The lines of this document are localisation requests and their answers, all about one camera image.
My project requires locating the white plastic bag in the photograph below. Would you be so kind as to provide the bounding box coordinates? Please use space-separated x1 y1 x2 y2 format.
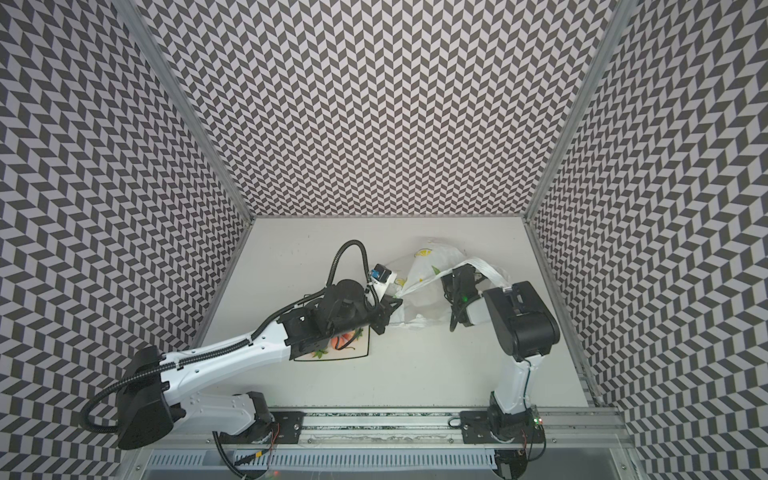
384 240 511 329

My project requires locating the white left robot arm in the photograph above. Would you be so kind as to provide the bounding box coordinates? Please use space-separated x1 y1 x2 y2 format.
115 280 402 450

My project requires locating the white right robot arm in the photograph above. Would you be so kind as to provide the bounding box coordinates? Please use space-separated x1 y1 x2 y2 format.
441 264 561 447

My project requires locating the white mat with black border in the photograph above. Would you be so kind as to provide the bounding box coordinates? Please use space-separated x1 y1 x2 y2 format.
296 327 371 362

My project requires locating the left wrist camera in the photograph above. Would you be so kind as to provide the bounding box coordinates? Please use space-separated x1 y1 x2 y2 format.
369 264 397 299

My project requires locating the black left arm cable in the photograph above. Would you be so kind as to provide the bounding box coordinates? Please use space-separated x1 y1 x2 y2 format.
79 239 379 480

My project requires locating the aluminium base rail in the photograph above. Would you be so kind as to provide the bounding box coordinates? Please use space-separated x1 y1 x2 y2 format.
123 407 648 479

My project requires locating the aluminium right corner post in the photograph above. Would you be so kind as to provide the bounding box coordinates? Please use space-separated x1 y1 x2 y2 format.
523 0 638 224

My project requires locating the aluminium corner post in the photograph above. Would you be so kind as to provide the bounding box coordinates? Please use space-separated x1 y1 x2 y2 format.
523 0 638 224
112 0 253 223

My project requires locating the aluminium left corner post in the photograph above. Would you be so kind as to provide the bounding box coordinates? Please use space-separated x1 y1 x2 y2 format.
112 0 253 223

